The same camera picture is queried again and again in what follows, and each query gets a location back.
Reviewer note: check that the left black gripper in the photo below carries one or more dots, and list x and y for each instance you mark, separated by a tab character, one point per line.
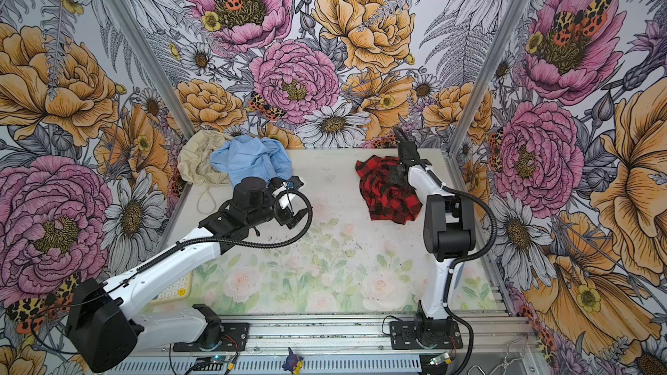
285	217

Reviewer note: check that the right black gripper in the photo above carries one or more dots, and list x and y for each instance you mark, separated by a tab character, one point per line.
398	169

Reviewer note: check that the red black plaid cloth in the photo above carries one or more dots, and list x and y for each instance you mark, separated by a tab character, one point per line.
383	191

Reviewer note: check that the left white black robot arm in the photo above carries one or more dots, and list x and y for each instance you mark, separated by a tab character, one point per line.
105	321

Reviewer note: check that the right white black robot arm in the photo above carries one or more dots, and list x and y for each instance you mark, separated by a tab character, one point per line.
449	235

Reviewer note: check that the light blue cloth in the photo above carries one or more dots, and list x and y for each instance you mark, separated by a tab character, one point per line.
246	156

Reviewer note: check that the beige cloth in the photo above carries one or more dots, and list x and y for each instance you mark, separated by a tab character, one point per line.
194	162

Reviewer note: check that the yellow white keypad device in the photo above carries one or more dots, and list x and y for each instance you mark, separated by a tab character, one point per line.
179	290

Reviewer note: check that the left green circuit board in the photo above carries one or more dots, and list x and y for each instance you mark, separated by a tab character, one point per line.
217	360

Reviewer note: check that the green circuit board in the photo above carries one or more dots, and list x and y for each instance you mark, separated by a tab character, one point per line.
441	359
217	360

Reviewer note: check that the small purple toy figure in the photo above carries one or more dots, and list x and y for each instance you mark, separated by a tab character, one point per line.
293	363

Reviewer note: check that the right green circuit board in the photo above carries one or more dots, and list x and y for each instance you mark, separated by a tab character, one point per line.
441	359

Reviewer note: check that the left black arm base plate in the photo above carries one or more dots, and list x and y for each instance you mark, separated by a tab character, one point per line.
224	337

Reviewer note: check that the white slotted cable duct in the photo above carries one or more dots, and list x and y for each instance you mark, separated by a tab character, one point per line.
313	364

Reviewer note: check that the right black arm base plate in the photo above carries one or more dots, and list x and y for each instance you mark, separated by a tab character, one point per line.
440	334

